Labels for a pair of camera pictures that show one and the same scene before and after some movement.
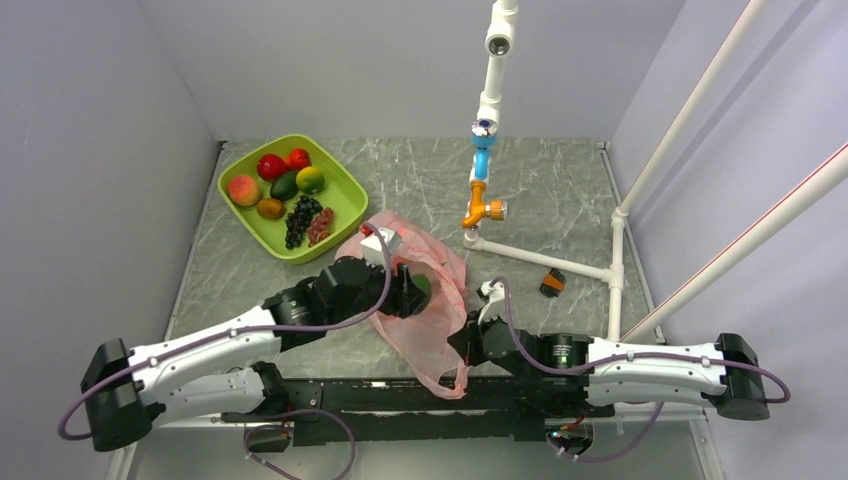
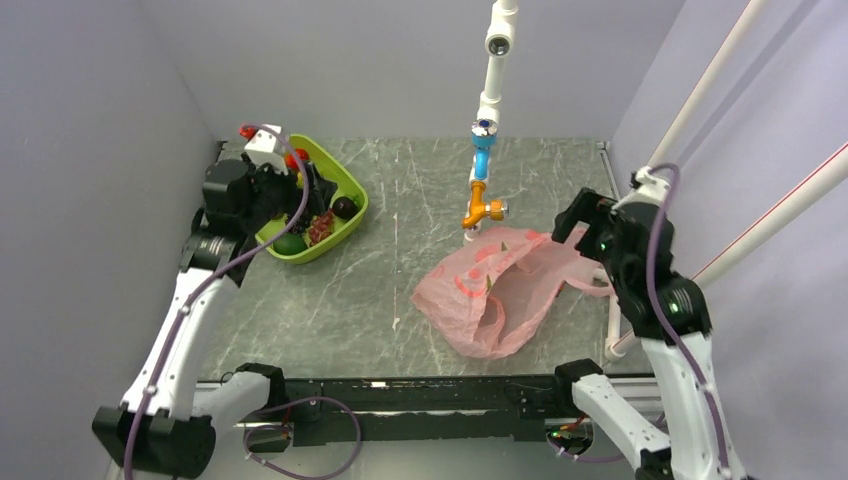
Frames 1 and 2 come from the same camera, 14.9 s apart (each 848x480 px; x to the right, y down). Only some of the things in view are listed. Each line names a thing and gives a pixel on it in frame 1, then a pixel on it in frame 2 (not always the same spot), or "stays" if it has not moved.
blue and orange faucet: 483,133 stays
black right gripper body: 474,352 to 595,209
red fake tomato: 298,159 stays
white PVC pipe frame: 500,40 stays
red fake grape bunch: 321,226 stays
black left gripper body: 368,299 to 276,192
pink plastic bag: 427,341 to 490,298
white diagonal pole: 692,104 stays
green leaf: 422,282 to 290,244
